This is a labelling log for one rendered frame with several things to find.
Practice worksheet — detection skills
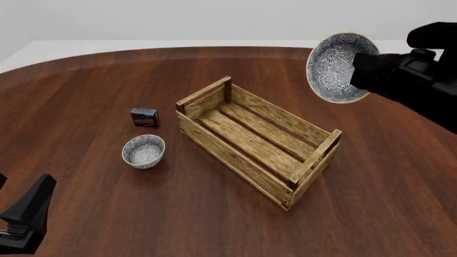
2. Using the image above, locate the small blue patterned bowl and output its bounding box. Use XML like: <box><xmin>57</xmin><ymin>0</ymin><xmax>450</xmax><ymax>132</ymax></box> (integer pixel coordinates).
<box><xmin>121</xmin><ymin>134</ymin><xmax>166</xmax><ymax>170</ymax></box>

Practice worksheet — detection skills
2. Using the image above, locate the small printed food box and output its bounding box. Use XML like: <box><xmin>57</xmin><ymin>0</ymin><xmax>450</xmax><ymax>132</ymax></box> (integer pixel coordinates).
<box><xmin>130</xmin><ymin>107</ymin><xmax>161</xmax><ymax>130</ymax></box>

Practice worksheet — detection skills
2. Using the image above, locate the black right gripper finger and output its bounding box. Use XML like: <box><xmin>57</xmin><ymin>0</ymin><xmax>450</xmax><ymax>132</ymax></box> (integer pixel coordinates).
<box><xmin>350</xmin><ymin>51</ymin><xmax>400</xmax><ymax>95</ymax></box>

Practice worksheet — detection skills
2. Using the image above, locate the wooden slat tray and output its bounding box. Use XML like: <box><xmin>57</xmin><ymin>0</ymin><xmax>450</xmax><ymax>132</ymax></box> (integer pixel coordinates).
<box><xmin>175</xmin><ymin>76</ymin><xmax>343</xmax><ymax>212</ymax></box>

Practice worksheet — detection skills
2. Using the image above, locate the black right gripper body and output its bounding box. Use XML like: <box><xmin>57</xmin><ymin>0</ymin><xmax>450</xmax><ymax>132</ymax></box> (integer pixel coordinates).
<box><xmin>392</xmin><ymin>49</ymin><xmax>443</xmax><ymax>95</ymax></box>

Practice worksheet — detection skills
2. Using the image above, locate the large blue patterned bowl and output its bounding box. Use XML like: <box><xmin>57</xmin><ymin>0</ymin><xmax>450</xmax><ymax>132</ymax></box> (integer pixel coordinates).
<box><xmin>306</xmin><ymin>32</ymin><xmax>381</xmax><ymax>105</ymax></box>

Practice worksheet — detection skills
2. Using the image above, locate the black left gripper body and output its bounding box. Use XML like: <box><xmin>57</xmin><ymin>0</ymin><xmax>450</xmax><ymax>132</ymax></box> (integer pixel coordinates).
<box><xmin>0</xmin><ymin>221</ymin><xmax>46</xmax><ymax>256</ymax></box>

